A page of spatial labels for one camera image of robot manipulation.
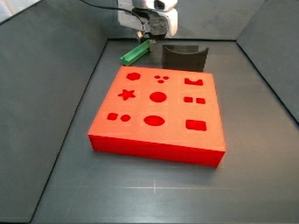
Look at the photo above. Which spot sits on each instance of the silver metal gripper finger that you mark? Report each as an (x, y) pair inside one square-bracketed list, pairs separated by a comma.
[(152, 42)]

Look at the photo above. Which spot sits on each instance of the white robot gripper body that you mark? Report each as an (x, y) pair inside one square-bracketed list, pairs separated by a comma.
[(154, 17)]

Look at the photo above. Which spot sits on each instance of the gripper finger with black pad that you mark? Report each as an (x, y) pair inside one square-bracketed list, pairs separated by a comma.
[(139, 35)]

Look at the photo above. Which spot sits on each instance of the green star-profile bar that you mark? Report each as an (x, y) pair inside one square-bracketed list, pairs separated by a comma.
[(136, 53)]

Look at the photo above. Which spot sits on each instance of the black curved fixture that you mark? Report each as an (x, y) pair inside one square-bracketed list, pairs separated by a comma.
[(184, 57)]

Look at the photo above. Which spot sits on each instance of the red shape-sorting block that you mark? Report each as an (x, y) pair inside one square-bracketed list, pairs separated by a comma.
[(160, 114)]

